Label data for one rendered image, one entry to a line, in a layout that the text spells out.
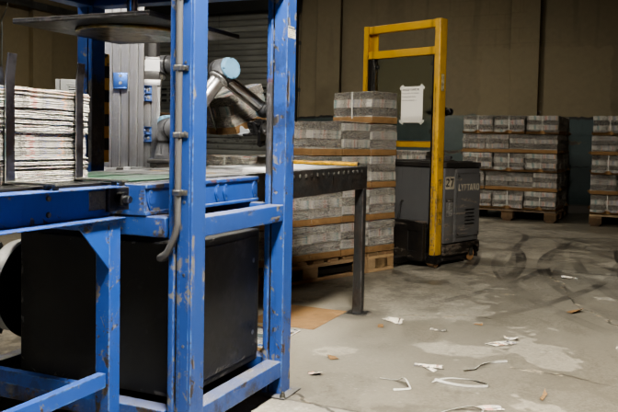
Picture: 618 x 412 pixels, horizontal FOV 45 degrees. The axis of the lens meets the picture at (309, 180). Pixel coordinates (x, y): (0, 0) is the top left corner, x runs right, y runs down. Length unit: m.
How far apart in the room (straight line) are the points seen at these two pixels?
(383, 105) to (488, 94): 5.92
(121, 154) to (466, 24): 7.94
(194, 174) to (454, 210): 3.97
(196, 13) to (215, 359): 1.12
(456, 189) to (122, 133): 2.79
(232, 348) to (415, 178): 3.53
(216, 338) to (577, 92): 9.04
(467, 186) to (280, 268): 3.49
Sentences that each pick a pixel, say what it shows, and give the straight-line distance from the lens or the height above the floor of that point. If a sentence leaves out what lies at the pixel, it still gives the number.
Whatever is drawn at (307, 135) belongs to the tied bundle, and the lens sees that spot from 4.92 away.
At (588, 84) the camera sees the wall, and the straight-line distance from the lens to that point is 11.09.
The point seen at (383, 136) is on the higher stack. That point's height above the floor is 0.97.
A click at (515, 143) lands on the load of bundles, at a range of 9.52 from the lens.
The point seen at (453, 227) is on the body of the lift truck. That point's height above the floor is 0.28.
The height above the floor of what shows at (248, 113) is 1.09.
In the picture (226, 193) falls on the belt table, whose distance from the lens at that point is 2.63.
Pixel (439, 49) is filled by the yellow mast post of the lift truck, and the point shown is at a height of 1.62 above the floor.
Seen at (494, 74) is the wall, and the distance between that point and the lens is 11.27.
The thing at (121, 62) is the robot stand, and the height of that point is 1.33.
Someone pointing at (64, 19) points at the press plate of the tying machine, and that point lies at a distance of 2.56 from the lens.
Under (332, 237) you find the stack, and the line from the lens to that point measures 5.09.
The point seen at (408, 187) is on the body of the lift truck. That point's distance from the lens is 5.98.
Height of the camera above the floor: 0.93
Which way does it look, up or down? 3 degrees down
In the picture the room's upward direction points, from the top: 1 degrees clockwise
